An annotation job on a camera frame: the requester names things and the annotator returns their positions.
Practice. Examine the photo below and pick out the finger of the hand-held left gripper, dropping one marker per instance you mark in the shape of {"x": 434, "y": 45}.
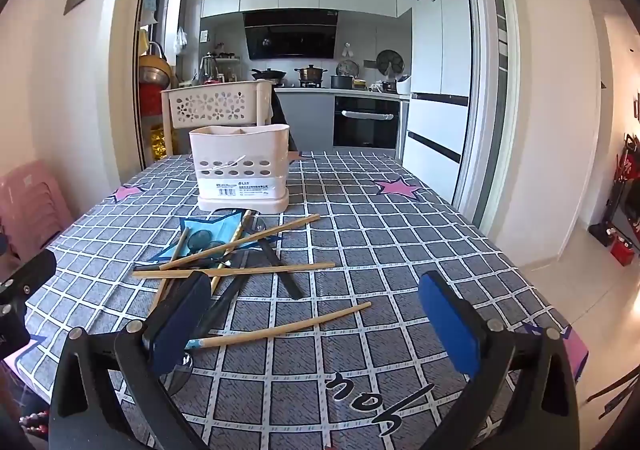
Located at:
{"x": 2, "y": 244}
{"x": 30, "y": 270}

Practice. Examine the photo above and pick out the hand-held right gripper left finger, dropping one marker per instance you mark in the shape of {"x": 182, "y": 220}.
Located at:
{"x": 175, "y": 325}

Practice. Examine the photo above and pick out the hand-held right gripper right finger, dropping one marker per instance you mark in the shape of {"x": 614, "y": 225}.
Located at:
{"x": 447, "y": 325}

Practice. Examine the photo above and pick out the white perforated utensil holder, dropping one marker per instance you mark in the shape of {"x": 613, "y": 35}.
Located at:
{"x": 240, "y": 165}

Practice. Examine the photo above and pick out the person's left forearm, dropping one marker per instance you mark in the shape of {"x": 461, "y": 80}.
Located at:
{"x": 15, "y": 395}

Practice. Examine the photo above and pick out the grey checkered star tablecloth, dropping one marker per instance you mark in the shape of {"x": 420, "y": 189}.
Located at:
{"x": 375, "y": 240}

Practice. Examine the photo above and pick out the gold foil packages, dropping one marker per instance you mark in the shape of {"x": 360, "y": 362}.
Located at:
{"x": 160, "y": 140}

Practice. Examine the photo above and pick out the red box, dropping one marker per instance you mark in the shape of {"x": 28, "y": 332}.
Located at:
{"x": 622, "y": 250}

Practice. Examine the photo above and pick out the red plastic basket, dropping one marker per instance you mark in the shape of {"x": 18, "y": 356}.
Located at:
{"x": 150, "y": 98}

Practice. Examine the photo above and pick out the black built-in oven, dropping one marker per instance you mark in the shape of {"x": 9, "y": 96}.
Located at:
{"x": 365, "y": 128}

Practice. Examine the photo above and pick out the white perforated basket cart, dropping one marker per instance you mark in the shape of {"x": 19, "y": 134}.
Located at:
{"x": 210, "y": 108}

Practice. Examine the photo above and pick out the black hanging bag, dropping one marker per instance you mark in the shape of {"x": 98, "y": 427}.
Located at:
{"x": 280, "y": 125}

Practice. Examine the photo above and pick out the orange and metal basins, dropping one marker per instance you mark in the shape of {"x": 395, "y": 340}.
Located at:
{"x": 152, "y": 73}

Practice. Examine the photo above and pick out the white rice cooker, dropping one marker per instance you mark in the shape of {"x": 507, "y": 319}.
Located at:
{"x": 402, "y": 84}

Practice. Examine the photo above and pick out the grey lower kitchen cabinet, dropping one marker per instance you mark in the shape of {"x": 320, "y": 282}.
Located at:
{"x": 310, "y": 120}

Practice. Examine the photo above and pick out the glass kettle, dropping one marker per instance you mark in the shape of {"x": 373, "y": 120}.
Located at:
{"x": 209, "y": 65}

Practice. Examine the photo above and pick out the dark grey pot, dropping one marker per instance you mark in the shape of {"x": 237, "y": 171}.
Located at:
{"x": 342, "y": 82}

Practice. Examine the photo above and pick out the black wok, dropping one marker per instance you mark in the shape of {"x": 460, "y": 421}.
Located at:
{"x": 269, "y": 75}

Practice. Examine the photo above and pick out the white refrigerator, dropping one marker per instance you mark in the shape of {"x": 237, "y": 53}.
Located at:
{"x": 440, "y": 55}

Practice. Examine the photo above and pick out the round dark divided tray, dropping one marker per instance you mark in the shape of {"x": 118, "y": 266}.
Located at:
{"x": 390, "y": 61}

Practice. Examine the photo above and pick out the hanging clear plastic bag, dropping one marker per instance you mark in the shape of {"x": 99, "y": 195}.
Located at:
{"x": 180, "y": 39}

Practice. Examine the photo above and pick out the round metal steamer rack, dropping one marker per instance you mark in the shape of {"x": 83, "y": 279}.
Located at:
{"x": 347, "y": 68}

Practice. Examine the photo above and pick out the bronze stock pot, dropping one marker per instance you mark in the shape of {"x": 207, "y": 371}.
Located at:
{"x": 309, "y": 73}

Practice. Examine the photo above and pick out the black range hood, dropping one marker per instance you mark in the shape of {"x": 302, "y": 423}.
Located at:
{"x": 290, "y": 38}

